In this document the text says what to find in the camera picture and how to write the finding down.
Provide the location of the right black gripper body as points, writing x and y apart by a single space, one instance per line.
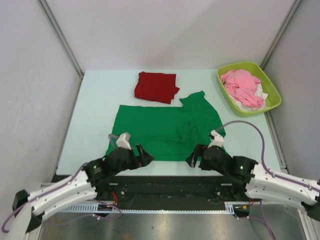
205 165

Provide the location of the folded red t-shirt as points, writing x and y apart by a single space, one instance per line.
156 87

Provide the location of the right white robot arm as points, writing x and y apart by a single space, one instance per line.
252 180

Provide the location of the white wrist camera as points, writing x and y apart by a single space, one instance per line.
123 141
215 139

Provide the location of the left aluminium corner post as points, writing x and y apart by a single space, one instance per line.
49 14

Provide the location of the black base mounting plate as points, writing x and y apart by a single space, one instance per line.
173 192

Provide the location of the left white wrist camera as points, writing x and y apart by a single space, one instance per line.
123 141

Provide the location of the slotted cable duct rail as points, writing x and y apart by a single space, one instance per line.
228 208

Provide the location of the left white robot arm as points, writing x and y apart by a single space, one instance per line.
90 182

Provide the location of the aluminium corner post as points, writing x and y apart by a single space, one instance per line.
49 14
281 32

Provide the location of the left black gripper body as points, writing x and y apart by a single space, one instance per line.
131 163

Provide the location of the lime green plastic basket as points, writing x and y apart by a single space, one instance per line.
274 98

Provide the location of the green t-shirt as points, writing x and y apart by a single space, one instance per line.
169 133

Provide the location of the white t-shirt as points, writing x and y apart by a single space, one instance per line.
251 99

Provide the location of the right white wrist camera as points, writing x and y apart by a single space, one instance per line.
215 139

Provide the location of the right aluminium corner post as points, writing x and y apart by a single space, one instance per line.
281 32

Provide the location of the pink t-shirt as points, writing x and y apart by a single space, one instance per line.
233 80

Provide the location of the aluminium frame rail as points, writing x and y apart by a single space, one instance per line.
286 222

